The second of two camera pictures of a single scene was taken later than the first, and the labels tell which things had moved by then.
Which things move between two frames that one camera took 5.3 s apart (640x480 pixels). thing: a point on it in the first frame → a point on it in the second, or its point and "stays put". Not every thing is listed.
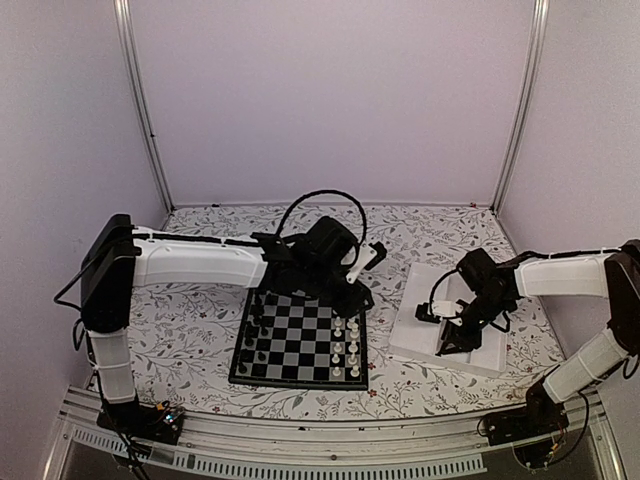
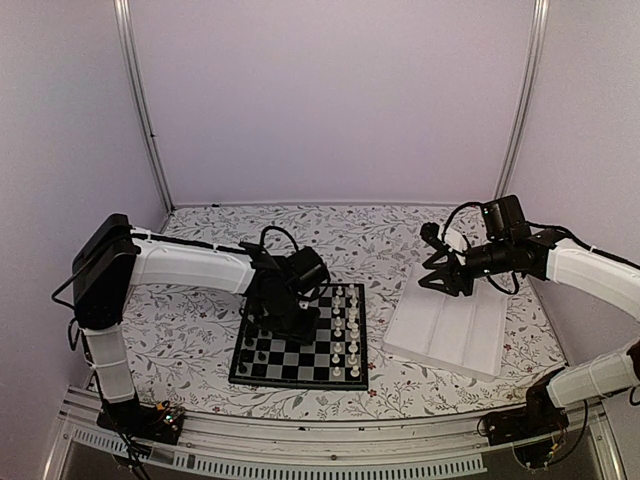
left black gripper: [352, 304] → [304, 336]
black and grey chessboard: [295, 341] stays put
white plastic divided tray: [420, 338] stays put
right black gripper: [467, 342] → [446, 272]
